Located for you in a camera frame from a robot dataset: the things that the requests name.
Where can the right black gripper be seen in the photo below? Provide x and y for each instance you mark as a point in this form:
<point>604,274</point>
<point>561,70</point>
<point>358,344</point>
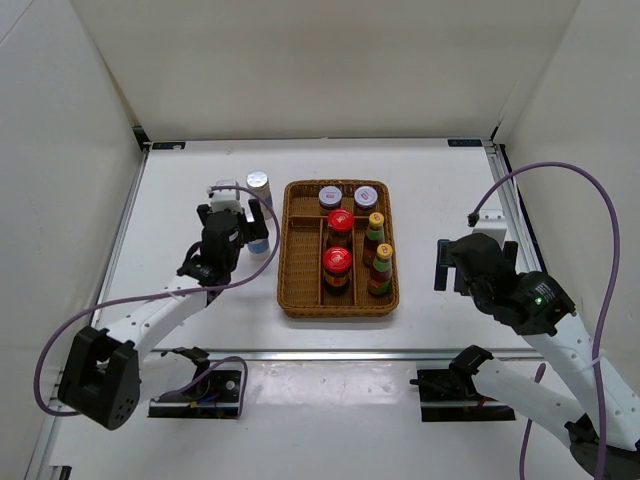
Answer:
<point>443,262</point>

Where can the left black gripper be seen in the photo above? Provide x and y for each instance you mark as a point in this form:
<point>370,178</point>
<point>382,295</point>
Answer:
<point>254,229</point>

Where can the silver-lid spice jar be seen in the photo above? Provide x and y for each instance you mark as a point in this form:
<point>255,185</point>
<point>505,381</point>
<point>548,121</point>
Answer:
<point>259,246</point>
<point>258,182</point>

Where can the yellow-cap sauce bottle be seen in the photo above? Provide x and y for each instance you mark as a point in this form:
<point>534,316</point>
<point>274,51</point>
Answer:
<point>374,236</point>
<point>381,270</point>

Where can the white-lid paste jar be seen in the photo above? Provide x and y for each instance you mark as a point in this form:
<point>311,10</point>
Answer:
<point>365,200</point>
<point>329,199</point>

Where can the red-lid sauce jar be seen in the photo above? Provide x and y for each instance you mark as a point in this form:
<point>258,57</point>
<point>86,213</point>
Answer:
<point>340,223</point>
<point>336,266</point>

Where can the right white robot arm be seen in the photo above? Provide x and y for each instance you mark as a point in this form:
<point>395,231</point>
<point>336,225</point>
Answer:
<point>599,422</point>

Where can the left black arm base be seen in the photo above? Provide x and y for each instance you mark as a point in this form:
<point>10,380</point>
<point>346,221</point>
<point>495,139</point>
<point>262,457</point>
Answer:
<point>219,395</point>

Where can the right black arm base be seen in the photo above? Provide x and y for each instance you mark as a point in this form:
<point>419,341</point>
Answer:
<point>442,401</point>

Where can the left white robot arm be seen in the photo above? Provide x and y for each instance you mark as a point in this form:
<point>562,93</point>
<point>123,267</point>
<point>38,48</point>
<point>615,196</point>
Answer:
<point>109,371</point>

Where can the left dark table label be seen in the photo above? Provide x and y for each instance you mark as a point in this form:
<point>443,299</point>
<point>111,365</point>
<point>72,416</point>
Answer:
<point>163,146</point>

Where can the dark table label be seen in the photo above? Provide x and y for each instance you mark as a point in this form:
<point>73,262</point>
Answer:
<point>163,146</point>
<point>464,143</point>

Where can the brown wicker divided basket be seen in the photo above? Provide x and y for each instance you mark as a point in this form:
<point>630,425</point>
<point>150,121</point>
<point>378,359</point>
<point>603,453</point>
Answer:
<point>302,291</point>

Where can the right dark table label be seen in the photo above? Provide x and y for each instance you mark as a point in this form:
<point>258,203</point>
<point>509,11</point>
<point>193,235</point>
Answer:
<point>464,143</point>

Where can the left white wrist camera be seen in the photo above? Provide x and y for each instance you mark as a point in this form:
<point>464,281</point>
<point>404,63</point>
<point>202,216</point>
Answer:
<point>221,198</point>

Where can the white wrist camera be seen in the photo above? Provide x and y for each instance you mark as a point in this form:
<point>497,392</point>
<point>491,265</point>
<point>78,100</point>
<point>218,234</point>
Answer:
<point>491,222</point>
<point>221,198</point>

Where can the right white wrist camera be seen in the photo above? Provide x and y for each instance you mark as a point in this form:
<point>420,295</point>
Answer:
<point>491,222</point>

